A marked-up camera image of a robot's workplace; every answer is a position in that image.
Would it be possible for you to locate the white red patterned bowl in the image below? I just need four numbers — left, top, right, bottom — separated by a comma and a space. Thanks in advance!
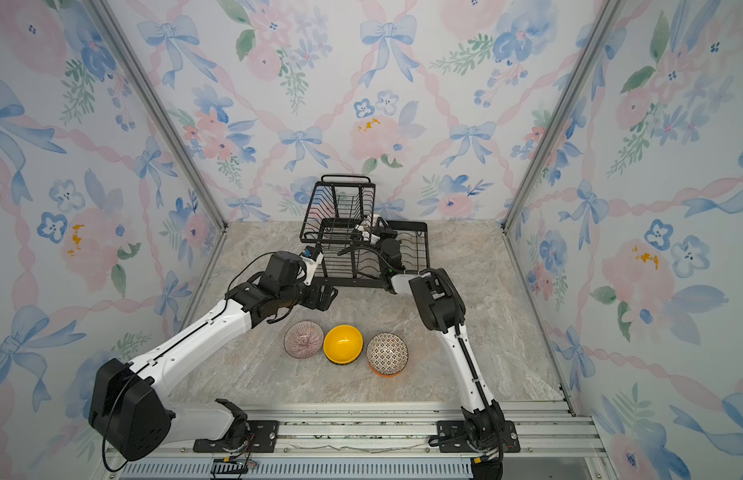
355, 214, 379, 244

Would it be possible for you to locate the yellow bowl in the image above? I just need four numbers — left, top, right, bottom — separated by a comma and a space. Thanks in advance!
323, 325, 364, 365

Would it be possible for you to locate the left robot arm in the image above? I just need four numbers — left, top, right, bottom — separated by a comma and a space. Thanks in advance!
89, 245, 338, 461

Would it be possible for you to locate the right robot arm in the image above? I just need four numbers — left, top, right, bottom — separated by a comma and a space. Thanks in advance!
369, 214, 509, 457

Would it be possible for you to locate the pink patterned bowl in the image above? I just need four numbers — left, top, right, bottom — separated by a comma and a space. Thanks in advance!
284, 320, 325, 359

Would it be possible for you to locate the orange dotted patterned bowl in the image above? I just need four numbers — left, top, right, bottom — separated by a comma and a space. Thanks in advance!
367, 333, 409, 377

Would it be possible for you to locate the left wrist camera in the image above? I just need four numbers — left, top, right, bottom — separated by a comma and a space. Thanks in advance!
301, 245, 324, 286

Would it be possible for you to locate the black wire dish rack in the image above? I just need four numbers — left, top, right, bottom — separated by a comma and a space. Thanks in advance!
300, 174, 431, 292

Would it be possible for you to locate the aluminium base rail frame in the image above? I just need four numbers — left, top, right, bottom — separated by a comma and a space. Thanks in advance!
115, 401, 617, 479

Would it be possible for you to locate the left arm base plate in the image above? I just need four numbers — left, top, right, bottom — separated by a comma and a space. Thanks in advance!
193, 420, 281, 454

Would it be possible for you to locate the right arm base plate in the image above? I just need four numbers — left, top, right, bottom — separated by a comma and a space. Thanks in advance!
427, 420, 521, 454

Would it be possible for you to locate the left aluminium corner post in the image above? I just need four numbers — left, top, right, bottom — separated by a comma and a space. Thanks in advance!
83, 0, 228, 232

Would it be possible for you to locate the aluminium corner post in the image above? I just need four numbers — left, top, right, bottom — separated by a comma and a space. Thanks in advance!
503, 0, 623, 235
83, 0, 228, 232

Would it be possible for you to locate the right aluminium corner post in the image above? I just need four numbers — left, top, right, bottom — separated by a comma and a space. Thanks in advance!
503, 0, 623, 235

